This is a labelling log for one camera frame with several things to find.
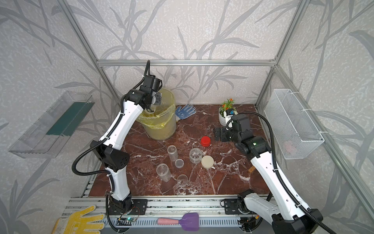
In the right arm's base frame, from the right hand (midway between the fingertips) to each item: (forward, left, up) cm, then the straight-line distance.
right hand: (221, 127), depth 73 cm
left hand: (+19, +38, +5) cm, 42 cm away
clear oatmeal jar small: (-5, +27, -19) cm, 33 cm away
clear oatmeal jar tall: (-16, +30, -15) cm, 38 cm away
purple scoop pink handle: (-37, +17, -27) cm, 49 cm away
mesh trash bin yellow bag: (+8, +34, -7) cm, 35 cm away
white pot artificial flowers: (+24, -8, -11) cm, 28 cm away
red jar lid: (+8, +7, -27) cm, 29 cm away
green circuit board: (-36, +46, -26) cm, 64 cm away
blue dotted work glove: (+36, +20, -26) cm, 49 cm away
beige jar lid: (-7, +6, -27) cm, 28 cm away
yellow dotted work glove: (-38, +71, -26) cm, 85 cm away
